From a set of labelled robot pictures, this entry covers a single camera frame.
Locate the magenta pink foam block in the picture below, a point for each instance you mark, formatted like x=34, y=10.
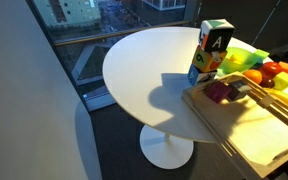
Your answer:
x=218, y=92

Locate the dark navy foam block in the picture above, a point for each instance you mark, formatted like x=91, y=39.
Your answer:
x=239, y=90

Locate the light wooden crate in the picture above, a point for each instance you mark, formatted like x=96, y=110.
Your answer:
x=250, y=133

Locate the green foam block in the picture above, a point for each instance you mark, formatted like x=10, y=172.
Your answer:
x=260, y=55

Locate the lime yellow foam block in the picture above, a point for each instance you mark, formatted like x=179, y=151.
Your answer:
x=284, y=81

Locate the orange foam block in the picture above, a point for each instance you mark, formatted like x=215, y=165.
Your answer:
x=287, y=67

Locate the soft cube with letter D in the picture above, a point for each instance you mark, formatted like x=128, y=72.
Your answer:
x=199, y=76

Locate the wooden window handrail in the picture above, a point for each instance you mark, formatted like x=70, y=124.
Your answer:
x=117, y=33

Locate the orange green soft picture cube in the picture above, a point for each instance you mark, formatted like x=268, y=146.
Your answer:
x=207, y=60

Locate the soft picture cube with zebra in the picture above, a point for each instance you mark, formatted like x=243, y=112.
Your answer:
x=217, y=36

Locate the green plastic bowl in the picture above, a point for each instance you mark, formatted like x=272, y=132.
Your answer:
x=237, y=65

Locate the yellow toy lemon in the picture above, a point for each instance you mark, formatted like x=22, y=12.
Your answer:
x=237, y=59

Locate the toy orange fruit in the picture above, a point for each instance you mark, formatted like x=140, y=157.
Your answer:
x=252, y=76

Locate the dark purple toy plum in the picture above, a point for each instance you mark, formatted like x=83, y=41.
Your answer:
x=267, y=82

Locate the red tomato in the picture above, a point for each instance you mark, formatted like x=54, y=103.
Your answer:
x=270, y=69

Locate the white table pedestal base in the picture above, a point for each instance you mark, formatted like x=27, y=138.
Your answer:
x=165, y=150

